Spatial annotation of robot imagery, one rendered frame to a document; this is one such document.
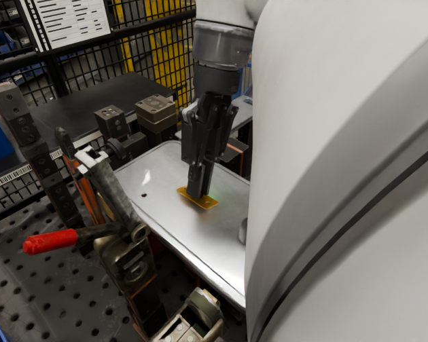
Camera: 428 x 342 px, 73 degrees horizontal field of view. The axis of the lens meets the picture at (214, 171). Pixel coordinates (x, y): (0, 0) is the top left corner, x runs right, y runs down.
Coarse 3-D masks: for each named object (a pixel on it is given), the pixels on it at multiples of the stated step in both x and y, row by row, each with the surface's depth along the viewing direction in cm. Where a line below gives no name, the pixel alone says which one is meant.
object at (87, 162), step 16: (112, 144) 34; (80, 160) 33; (96, 160) 32; (80, 176) 33; (96, 176) 33; (112, 176) 35; (112, 192) 36; (112, 208) 40; (128, 208) 40; (128, 224) 41
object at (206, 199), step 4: (180, 188) 57; (184, 188) 57; (180, 192) 56; (184, 192) 56; (188, 196) 55; (200, 196) 55; (204, 196) 56; (208, 196) 56; (192, 200) 54; (196, 200) 54; (200, 200) 54; (204, 200) 54; (208, 200) 55; (212, 200) 55; (200, 204) 53; (204, 204) 53; (208, 204) 53; (212, 204) 54; (216, 204) 54; (204, 208) 52; (208, 208) 52
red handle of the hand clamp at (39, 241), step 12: (84, 228) 38; (96, 228) 39; (108, 228) 40; (120, 228) 42; (36, 240) 32; (48, 240) 33; (60, 240) 34; (72, 240) 36; (84, 240) 38; (36, 252) 32
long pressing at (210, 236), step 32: (160, 160) 66; (128, 192) 58; (160, 192) 58; (224, 192) 58; (160, 224) 52; (192, 224) 52; (224, 224) 52; (192, 256) 47; (224, 256) 47; (224, 288) 43
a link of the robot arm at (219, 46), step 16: (208, 32) 40; (224, 32) 39; (240, 32) 40; (192, 48) 44; (208, 48) 41; (224, 48) 40; (240, 48) 41; (208, 64) 43; (224, 64) 42; (240, 64) 43
